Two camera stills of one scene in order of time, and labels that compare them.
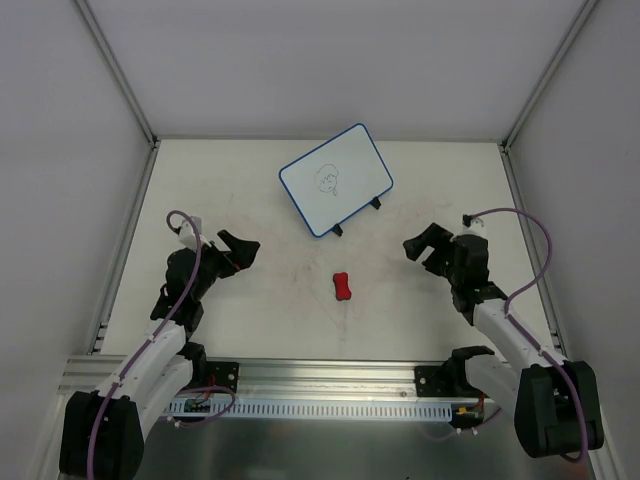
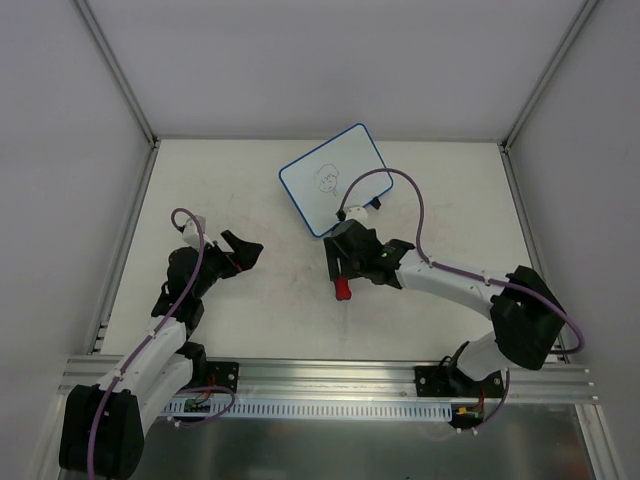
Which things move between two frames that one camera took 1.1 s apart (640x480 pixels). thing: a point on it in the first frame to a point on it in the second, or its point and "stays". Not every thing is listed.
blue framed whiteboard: x=335 y=180 stays
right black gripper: x=439 y=253 to x=338 y=251
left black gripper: x=220 y=256 stays
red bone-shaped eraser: x=342 y=288 stays
